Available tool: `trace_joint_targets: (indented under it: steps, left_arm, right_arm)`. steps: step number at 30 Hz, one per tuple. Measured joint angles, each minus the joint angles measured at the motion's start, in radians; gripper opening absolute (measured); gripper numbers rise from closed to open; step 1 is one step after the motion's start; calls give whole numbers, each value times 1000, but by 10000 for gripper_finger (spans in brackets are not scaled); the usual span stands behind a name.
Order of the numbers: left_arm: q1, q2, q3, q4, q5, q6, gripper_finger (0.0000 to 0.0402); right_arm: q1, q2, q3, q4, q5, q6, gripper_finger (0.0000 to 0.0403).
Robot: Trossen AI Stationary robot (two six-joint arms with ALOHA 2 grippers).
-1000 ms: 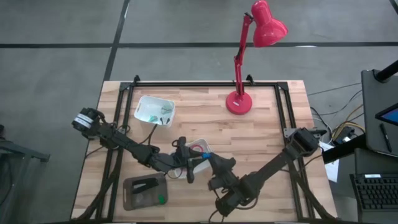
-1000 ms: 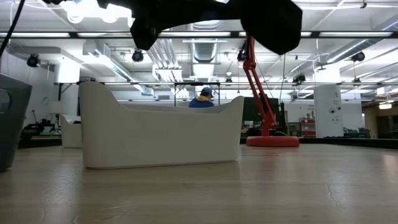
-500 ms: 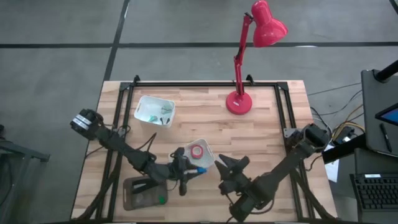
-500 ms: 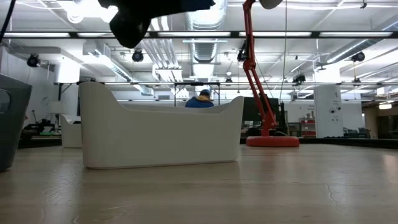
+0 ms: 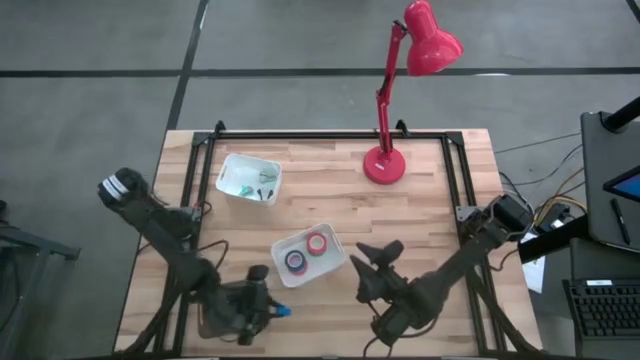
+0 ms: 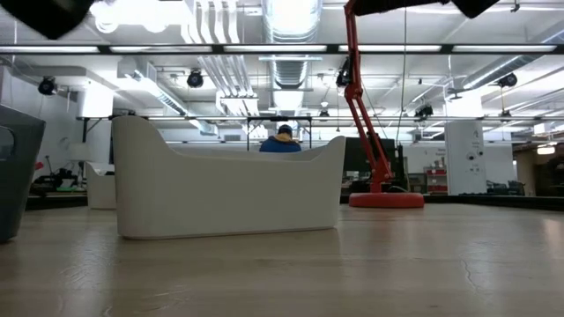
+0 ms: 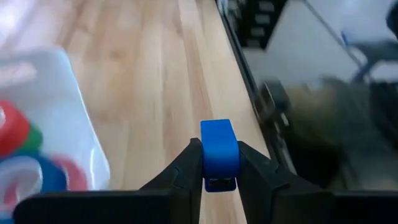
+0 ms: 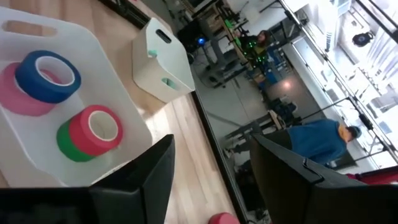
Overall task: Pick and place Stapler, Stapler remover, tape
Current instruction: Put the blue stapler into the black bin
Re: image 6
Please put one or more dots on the lit wall sign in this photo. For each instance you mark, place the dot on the lit wall sign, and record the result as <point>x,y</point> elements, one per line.
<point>546,150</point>

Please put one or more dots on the dark grey plastic bin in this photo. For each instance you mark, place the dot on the dark grey plastic bin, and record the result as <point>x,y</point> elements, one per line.
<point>22,185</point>

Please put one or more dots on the person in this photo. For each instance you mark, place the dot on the person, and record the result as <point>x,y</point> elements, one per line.
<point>279,144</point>

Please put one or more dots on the black ceiling spotlight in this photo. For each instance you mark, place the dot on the black ceiling spotlight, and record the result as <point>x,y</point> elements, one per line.
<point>46,85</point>
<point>424,111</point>
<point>507,80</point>
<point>195,79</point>

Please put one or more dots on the white pillar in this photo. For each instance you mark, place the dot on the white pillar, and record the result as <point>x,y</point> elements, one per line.
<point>462,145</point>

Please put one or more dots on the silver ventilation duct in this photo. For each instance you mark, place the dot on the silver ventilation duct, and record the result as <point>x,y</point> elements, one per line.
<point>288,70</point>

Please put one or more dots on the black aluminium table frame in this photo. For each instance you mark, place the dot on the black aluminium table frame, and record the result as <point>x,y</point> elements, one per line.
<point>520,203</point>

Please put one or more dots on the red desk lamp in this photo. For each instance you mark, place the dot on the red desk lamp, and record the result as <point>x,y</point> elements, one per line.
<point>385,200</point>

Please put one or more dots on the white plastic bin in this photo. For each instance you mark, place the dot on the white plastic bin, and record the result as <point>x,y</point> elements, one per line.
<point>220,193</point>
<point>100,185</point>

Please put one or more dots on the red shelf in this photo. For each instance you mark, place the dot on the red shelf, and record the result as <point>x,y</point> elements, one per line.
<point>436,180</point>

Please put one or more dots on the white table lamp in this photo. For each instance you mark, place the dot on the white table lamp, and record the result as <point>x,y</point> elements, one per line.
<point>80,152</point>

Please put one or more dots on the black screen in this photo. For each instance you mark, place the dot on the black screen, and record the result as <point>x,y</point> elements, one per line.
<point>352,167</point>

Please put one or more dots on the black folding table frame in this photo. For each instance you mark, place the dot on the black folding table frame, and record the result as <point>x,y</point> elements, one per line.
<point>264,118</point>

